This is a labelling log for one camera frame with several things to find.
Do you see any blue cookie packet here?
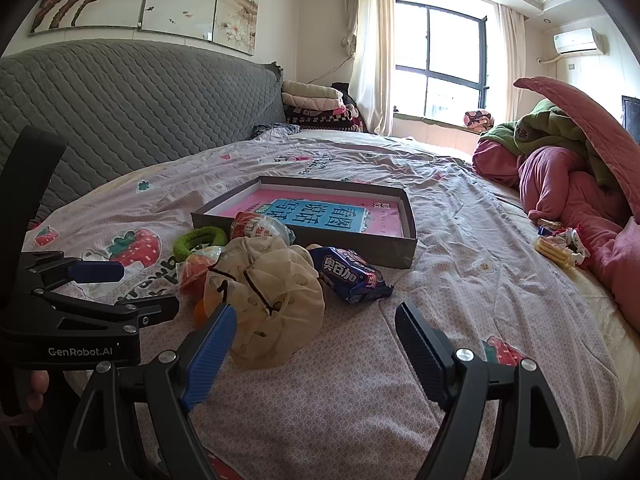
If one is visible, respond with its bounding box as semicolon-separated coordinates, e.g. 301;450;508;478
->
307;246;394;305

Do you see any pink folded blanket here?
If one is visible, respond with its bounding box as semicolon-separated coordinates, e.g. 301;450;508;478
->
285;100;351;116

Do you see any long red snack packet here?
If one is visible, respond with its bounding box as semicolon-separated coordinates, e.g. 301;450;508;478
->
230;211;296;246

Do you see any shallow grey cardboard box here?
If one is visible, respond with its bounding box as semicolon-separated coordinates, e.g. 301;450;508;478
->
191;176;418;270

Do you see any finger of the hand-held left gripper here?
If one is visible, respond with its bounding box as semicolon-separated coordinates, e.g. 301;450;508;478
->
30;287;180;333
20;252;126;287

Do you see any cream curtain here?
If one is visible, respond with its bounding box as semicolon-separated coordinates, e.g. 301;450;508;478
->
342;0;397;136
497;4;527;123

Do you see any round red snack packet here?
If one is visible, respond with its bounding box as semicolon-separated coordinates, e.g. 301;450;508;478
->
179;246;225;301

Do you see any person's left hand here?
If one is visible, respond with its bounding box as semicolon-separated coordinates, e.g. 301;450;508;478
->
25;370;51;413

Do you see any patterned cushion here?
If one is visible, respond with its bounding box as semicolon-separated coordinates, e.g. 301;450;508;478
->
464;110;496;133

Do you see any pink quilt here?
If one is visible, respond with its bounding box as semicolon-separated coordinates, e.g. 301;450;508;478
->
472;137;640;333

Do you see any white air conditioner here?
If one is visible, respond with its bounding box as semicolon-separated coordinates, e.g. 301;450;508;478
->
552;27;607;56

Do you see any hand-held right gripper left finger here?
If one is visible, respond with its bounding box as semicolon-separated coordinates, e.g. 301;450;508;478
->
57;302;238;480

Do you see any cream folded blanket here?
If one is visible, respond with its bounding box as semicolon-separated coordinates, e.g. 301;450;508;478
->
282;80;343;106

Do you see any clear bag of biscuits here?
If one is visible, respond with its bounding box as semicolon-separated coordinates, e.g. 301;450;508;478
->
532;227;586;268

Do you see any beige drawstring pouch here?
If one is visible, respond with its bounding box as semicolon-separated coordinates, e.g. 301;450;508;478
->
204;236;326;372

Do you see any dark checkered folded blanket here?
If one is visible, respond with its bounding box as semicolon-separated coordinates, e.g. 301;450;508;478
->
285;110;363;133

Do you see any orange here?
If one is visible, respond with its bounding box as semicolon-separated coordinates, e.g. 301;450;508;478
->
194;300;216;331

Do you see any black television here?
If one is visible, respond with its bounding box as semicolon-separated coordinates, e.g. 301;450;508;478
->
621;95;640;146

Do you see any pink quilted mat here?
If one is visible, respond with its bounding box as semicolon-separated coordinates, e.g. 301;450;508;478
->
513;76;640;211

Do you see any dark blue cloth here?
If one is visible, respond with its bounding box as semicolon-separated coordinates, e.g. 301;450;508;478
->
250;121;301;138

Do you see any dark clothing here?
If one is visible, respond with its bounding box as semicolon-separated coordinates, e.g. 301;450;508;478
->
330;81;361;116

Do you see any green garment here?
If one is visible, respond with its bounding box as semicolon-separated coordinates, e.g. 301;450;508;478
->
480;99;621;191

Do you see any green hair scrunchie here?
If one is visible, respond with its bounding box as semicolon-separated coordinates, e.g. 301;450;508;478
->
173;226;228;259

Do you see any pink and blue book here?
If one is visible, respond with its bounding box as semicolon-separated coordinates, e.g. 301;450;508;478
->
235;187;406;238

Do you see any window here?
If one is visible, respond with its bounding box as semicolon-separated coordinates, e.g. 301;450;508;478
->
394;0;501;121

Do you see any grey quilted headboard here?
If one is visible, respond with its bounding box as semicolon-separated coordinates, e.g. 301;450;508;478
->
0;39;287;226

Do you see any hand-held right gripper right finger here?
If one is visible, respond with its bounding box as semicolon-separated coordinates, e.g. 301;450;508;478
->
395;300;583;480

